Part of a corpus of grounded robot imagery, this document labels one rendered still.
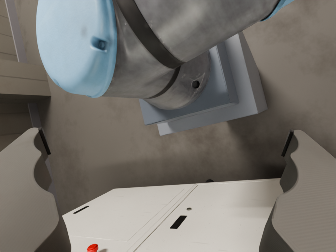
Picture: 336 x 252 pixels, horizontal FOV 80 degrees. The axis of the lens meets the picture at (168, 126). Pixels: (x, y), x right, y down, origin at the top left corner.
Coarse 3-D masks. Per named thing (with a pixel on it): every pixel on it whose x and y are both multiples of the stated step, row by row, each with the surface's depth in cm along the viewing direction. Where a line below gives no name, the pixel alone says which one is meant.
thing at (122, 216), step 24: (120, 192) 144; (144, 192) 131; (168, 192) 121; (72, 216) 115; (96, 216) 106; (120, 216) 99; (144, 216) 93; (72, 240) 85; (96, 240) 80; (120, 240) 76
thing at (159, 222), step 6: (210, 180) 129; (246, 180) 113; (252, 180) 111; (258, 180) 109; (264, 180) 107; (270, 180) 105; (156, 222) 85; (150, 228) 81; (156, 228) 80; (144, 234) 77; (150, 234) 76; (138, 240) 73; (144, 240) 73; (132, 246) 70; (138, 246) 70
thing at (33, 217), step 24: (24, 144) 9; (0, 168) 8; (24, 168) 8; (0, 192) 7; (24, 192) 7; (48, 192) 7; (0, 216) 6; (24, 216) 6; (48, 216) 6; (0, 240) 5; (24, 240) 5; (48, 240) 5
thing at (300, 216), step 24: (288, 144) 10; (312, 144) 9; (288, 168) 8; (312, 168) 8; (288, 192) 7; (312, 192) 7; (288, 216) 6; (312, 216) 6; (264, 240) 6; (288, 240) 5; (312, 240) 5
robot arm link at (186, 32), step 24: (144, 0) 15; (168, 0) 15; (192, 0) 15; (216, 0) 14; (240, 0) 15; (264, 0) 15; (288, 0) 16; (168, 24) 16; (192, 24) 16; (216, 24) 16; (240, 24) 17; (168, 48) 18; (192, 48) 18
